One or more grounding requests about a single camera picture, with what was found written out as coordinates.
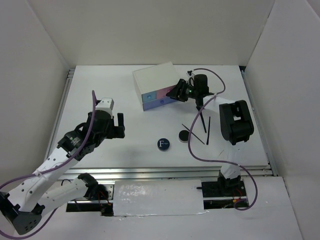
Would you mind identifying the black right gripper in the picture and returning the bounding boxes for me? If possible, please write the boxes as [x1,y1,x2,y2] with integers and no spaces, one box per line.
[166,78,199,102]

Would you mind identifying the pink drawer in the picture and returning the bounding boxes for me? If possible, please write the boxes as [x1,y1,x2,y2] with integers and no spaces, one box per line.
[156,85,175,99]

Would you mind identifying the white mini drawer cabinet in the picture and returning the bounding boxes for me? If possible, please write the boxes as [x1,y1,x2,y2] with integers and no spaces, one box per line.
[132,62,181,108]

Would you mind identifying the light blue small drawer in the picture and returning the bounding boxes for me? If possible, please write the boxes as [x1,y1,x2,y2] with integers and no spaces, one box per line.
[141,91,157,103]

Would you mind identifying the purple-blue bottom drawer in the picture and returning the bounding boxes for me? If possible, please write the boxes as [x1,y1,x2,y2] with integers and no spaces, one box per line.
[142,96,177,111]

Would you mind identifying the black round powder jar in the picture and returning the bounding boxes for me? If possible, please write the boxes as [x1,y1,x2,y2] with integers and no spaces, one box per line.
[178,130,189,143]

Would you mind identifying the navy round compact with F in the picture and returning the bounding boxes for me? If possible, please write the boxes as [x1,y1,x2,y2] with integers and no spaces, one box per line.
[157,138,171,152]

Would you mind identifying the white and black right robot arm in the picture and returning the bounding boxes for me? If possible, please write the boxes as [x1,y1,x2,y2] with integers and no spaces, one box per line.
[166,70,254,196]

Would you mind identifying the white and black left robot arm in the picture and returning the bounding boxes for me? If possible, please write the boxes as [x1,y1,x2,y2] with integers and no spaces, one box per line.
[0,110,125,240]

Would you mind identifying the black fluffy makeup brush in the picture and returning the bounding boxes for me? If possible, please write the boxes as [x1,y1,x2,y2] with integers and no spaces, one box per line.
[196,106,207,133]

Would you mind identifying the thin black eyeliner brush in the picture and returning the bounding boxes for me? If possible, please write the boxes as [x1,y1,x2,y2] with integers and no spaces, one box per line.
[181,123,205,145]

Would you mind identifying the white glossy cover sheet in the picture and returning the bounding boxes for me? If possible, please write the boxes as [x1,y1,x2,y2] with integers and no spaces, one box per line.
[113,180,205,217]

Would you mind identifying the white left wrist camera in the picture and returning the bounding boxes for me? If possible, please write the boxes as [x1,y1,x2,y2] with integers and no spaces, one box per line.
[95,98,114,118]

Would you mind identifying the aluminium front rail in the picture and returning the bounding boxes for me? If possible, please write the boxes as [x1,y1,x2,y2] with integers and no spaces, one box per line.
[59,165,273,181]

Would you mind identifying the aluminium rail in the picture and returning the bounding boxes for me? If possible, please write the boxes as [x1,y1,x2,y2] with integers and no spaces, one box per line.
[44,68,76,160]
[59,165,273,181]
[239,65,279,177]

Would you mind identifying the aluminium left side rail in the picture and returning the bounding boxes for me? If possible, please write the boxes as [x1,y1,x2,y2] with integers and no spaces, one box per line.
[44,68,76,160]

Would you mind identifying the aluminium right side rail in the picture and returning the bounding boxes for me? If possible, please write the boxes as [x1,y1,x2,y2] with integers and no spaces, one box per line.
[239,65,279,177]

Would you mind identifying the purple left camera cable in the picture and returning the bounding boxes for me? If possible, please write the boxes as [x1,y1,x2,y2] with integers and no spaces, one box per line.
[0,90,97,238]

